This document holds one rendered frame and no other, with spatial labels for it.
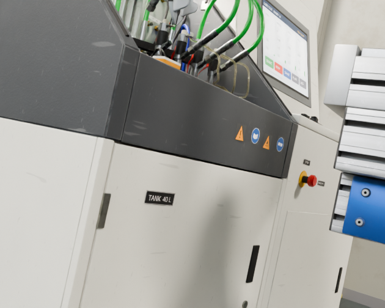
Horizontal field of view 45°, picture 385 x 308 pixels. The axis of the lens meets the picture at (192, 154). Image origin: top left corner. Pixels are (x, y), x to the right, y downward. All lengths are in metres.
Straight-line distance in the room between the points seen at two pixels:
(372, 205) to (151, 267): 0.45
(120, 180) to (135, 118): 0.11
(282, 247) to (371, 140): 0.78
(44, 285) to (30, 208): 0.15
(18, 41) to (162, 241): 0.51
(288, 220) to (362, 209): 0.71
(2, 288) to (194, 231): 0.40
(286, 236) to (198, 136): 0.56
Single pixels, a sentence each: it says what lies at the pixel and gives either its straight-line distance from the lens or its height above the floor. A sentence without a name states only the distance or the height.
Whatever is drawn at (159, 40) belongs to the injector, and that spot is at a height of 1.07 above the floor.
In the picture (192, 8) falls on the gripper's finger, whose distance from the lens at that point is 1.23.
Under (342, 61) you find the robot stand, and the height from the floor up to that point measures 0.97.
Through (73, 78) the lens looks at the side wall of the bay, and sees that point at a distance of 0.87.
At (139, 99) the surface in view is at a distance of 0.82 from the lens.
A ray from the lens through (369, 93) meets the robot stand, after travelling 0.69.
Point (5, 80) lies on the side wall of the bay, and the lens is 1.06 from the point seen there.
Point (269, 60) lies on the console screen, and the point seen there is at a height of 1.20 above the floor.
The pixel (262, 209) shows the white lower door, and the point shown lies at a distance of 1.25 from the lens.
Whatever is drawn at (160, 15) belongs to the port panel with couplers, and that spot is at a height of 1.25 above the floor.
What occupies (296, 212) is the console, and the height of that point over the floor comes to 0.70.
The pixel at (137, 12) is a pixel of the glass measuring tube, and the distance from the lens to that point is 1.53.
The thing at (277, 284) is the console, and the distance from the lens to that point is 1.44.
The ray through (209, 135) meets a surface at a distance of 0.99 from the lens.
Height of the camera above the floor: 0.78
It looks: 1 degrees up
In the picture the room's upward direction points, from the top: 12 degrees clockwise
